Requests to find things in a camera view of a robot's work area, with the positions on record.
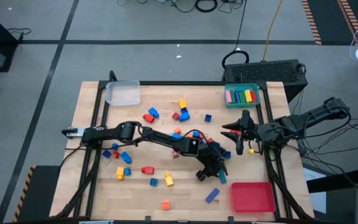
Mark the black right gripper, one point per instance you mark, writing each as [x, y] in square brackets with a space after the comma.
[245, 116]

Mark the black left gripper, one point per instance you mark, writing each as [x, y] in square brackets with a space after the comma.
[211, 155]

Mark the teal long block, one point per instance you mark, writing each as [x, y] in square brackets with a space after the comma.
[223, 178]

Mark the dark green long block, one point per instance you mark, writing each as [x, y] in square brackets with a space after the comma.
[233, 98]

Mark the pink long block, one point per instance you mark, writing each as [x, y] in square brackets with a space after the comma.
[228, 96]

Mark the light green long block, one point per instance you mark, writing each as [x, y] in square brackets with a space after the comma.
[242, 97]

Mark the yellow long block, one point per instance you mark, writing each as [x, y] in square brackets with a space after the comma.
[248, 96]

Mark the red long block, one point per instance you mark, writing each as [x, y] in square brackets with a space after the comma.
[253, 96]

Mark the red one-stud block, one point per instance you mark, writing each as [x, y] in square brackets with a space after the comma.
[148, 118]
[148, 170]

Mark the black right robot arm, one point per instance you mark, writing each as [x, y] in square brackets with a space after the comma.
[306, 119]

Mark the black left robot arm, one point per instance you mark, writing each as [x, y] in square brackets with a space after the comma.
[160, 137]

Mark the teal plastic bin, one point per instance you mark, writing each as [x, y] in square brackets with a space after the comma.
[227, 105]

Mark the blue long block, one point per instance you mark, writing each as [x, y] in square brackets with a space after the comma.
[240, 90]
[237, 97]

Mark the red small four-stud block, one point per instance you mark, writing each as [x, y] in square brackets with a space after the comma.
[175, 154]
[176, 116]

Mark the orange small block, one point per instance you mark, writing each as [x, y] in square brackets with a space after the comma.
[190, 134]
[177, 130]
[165, 205]

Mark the red plastic bin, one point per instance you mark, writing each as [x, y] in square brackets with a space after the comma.
[253, 197]

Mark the black computer case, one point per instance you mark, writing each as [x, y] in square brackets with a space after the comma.
[266, 71]

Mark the white paper sheet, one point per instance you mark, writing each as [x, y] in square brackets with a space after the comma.
[314, 193]

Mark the clear plastic bin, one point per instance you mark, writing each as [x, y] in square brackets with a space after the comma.
[123, 93]

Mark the black desk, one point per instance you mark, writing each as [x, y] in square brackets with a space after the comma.
[343, 199]

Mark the black mat with hazard stripes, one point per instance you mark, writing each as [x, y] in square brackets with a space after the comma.
[39, 193]
[331, 18]

